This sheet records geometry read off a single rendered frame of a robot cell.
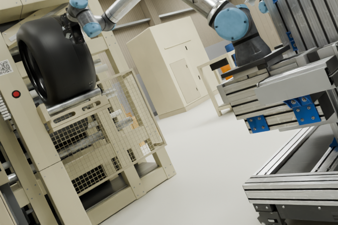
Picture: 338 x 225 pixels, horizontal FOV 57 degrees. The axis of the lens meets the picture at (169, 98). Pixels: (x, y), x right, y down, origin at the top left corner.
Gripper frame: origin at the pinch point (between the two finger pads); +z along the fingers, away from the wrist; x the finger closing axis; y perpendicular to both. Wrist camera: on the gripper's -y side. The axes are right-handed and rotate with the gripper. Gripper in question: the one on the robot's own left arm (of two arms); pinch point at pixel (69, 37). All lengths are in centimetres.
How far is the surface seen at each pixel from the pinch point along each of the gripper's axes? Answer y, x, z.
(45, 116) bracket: -31.7, 25.9, 16.1
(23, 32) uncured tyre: 16.0, 16.6, 14.4
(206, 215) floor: -122, -26, 2
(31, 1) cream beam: 49, -4, 44
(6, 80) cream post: -3.8, 34.4, 24.2
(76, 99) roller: -28.8, 6.0, 19.6
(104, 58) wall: 155, -282, 604
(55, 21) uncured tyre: 15.3, -0.7, 9.5
